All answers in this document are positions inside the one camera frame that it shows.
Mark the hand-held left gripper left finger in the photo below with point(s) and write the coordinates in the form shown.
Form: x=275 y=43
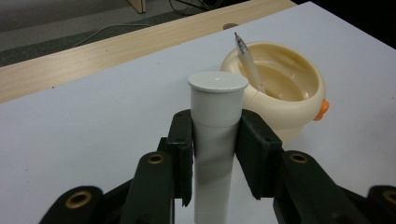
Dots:
x=180 y=149

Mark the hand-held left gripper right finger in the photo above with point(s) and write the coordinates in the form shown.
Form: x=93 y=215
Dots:
x=258 y=152

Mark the cream ribbed pen holder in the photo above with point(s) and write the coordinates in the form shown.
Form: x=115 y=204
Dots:
x=280 y=118

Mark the white cylindrical tube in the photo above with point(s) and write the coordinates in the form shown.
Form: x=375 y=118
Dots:
x=214 y=102

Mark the clear ballpoint pen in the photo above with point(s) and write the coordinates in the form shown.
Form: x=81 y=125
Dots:
x=249 y=62

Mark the wooden table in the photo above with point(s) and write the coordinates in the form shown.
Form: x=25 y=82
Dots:
x=93 y=59

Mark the round table grommet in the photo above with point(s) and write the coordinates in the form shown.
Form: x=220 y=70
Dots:
x=230 y=26

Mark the light wooden desk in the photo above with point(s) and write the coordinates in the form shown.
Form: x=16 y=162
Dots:
x=138 y=4

